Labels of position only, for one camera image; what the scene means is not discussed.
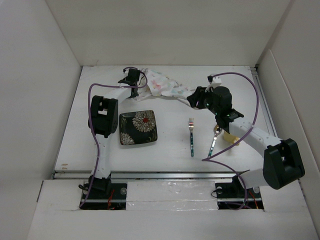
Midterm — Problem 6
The silver fork teal handle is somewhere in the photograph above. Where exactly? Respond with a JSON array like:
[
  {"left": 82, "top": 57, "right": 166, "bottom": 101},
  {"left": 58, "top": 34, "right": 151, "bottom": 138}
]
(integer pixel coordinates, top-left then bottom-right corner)
[{"left": 188, "top": 117, "right": 194, "bottom": 158}]

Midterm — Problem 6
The aluminium rail front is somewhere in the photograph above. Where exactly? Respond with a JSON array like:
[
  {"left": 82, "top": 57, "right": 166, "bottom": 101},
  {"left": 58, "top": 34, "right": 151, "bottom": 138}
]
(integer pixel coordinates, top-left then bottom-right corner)
[{"left": 51, "top": 170, "right": 251, "bottom": 180}]

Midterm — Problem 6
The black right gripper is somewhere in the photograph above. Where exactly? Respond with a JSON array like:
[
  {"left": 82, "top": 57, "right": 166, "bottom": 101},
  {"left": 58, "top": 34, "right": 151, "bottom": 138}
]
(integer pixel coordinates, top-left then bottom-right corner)
[{"left": 187, "top": 85, "right": 220, "bottom": 116}]

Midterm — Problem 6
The aluminium rail right side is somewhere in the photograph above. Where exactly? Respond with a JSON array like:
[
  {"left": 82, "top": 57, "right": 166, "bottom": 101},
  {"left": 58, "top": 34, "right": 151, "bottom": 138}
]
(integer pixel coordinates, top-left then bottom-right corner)
[{"left": 250, "top": 67, "right": 278, "bottom": 137}]

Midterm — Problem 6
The yellow ceramic cup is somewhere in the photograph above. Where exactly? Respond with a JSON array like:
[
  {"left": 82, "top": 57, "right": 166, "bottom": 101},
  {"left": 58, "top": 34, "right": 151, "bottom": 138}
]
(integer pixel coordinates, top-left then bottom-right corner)
[{"left": 223, "top": 131, "right": 240, "bottom": 146}]

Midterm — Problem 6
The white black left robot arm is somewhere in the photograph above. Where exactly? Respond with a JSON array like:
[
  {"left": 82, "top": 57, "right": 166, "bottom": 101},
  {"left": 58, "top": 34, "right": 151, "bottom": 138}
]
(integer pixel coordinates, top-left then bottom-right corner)
[{"left": 88, "top": 67, "right": 148, "bottom": 199}]

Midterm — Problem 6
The silver spoon teal handle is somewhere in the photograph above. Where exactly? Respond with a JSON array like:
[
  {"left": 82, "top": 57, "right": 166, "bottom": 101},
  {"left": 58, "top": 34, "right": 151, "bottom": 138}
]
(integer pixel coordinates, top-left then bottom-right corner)
[{"left": 207, "top": 125, "right": 222, "bottom": 158}]

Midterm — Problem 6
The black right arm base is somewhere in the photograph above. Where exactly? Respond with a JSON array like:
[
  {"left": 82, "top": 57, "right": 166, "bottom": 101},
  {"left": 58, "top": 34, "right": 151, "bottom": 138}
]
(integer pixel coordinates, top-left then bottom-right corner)
[{"left": 211, "top": 176, "right": 264, "bottom": 210}]

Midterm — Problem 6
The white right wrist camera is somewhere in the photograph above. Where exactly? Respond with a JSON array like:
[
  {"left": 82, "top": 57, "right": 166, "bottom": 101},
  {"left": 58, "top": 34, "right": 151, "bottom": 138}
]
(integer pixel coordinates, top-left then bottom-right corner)
[{"left": 207, "top": 74, "right": 222, "bottom": 88}]

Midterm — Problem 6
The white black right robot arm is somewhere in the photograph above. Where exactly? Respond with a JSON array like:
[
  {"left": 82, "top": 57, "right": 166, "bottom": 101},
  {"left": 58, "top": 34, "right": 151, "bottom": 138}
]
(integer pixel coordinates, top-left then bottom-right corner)
[{"left": 187, "top": 86, "right": 305, "bottom": 197}]

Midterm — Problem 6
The floral patterned cloth placemat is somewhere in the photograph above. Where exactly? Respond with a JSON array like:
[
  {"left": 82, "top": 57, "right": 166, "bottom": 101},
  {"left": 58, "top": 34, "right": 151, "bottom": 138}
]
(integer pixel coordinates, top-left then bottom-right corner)
[{"left": 131, "top": 68, "right": 196, "bottom": 107}]

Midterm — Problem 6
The aluminium rail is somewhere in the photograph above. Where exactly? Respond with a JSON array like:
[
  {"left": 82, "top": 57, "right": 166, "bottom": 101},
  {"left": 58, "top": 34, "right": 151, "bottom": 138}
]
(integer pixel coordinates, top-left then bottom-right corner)
[
  {"left": 51, "top": 170, "right": 251, "bottom": 180},
  {"left": 250, "top": 67, "right": 278, "bottom": 137}
]

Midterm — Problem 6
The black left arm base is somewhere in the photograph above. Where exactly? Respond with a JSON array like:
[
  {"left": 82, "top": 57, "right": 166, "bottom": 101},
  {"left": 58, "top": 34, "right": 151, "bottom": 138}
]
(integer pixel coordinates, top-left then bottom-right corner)
[{"left": 78, "top": 175, "right": 128, "bottom": 211}]

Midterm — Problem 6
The black floral square plate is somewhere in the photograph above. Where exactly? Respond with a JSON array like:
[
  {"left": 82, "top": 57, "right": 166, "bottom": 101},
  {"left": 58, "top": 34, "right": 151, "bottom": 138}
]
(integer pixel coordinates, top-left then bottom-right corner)
[{"left": 119, "top": 110, "right": 158, "bottom": 146}]

